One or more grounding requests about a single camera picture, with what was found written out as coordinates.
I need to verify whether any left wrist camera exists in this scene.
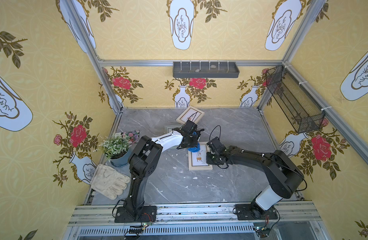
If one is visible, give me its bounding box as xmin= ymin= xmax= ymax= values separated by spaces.
xmin=180 ymin=120 xmax=197 ymax=135

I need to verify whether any floral patterned box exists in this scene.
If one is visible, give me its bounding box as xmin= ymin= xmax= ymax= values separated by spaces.
xmin=115 ymin=131 xmax=140 ymax=145

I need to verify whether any beige picture frame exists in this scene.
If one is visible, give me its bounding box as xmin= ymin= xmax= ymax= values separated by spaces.
xmin=188 ymin=142 xmax=213 ymax=171
xmin=176 ymin=106 xmax=205 ymax=124

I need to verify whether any black wire mesh basket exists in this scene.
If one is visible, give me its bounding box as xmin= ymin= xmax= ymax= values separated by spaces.
xmin=264 ymin=66 xmax=325 ymax=133

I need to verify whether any beige work glove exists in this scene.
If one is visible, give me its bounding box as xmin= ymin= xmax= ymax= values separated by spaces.
xmin=91 ymin=164 xmax=131 ymax=200

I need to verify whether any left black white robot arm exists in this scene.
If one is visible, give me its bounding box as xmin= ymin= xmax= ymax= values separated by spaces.
xmin=124 ymin=128 xmax=204 ymax=219

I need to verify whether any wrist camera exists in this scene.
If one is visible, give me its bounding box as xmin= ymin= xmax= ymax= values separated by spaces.
xmin=207 ymin=137 xmax=226 ymax=155
xmin=180 ymin=120 xmax=197 ymax=135

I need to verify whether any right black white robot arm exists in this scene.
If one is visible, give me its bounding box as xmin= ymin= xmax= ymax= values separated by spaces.
xmin=206 ymin=146 xmax=304 ymax=219

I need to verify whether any blue microfiber cloth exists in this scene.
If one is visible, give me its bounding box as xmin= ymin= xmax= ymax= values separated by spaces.
xmin=188 ymin=131 xmax=200 ymax=153

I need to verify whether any grey-green picture frame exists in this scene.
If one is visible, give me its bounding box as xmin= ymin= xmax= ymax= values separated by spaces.
xmin=165 ymin=125 xmax=182 ymax=134

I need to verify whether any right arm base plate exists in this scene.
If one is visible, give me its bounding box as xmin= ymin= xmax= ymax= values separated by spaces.
xmin=232 ymin=204 xmax=279 ymax=221

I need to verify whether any potted green plant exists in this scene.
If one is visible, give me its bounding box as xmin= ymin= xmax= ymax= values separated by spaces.
xmin=98 ymin=133 xmax=131 ymax=168

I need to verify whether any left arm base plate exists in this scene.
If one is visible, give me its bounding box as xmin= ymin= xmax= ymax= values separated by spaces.
xmin=115 ymin=206 xmax=157 ymax=223

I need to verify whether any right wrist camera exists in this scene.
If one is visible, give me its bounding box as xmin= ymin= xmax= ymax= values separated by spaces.
xmin=207 ymin=137 xmax=226 ymax=155

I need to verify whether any grey wall shelf tray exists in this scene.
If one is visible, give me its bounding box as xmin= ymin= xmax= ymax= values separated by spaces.
xmin=173 ymin=61 xmax=240 ymax=79

